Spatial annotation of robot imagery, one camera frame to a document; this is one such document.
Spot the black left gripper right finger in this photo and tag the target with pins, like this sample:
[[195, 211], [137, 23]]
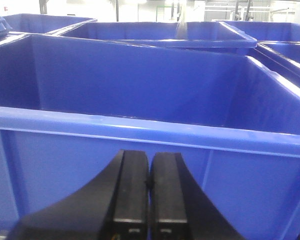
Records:
[[180, 210]]

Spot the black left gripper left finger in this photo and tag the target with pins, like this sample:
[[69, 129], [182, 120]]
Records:
[[112, 206]]

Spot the blue plastic bin left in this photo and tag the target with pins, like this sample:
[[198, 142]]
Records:
[[69, 105]]

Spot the blue bin rear middle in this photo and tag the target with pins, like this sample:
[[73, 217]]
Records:
[[212, 36]]

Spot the blue bin rear left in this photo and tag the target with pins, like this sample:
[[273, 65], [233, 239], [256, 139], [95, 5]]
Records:
[[41, 23]]

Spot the blue bin rear right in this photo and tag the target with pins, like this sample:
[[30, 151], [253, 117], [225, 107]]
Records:
[[278, 45]]

